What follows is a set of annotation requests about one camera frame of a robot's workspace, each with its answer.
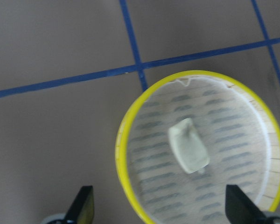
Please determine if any yellow lower steamer layer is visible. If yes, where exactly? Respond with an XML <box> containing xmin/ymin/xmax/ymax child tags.
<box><xmin>115</xmin><ymin>70</ymin><xmax>280</xmax><ymax>224</ymax></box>

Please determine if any white steamed bun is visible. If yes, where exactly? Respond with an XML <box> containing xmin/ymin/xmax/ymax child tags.
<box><xmin>168</xmin><ymin>118</ymin><xmax>210</xmax><ymax>174</ymax></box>

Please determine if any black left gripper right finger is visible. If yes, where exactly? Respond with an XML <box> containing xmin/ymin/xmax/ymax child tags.
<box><xmin>225</xmin><ymin>184</ymin><xmax>266</xmax><ymax>224</ymax></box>

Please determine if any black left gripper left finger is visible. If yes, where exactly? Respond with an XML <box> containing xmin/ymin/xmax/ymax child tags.
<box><xmin>64</xmin><ymin>186</ymin><xmax>94</xmax><ymax>224</ymax></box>

